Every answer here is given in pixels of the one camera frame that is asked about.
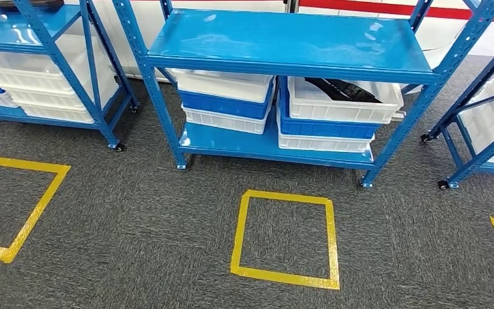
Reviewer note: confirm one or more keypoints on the black plastic part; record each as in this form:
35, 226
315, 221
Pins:
29, 3
349, 91

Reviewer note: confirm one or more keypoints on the grey floor outlet plate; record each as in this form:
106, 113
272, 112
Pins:
399, 115

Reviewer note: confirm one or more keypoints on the red barrier belt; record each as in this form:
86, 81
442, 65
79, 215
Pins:
379, 7

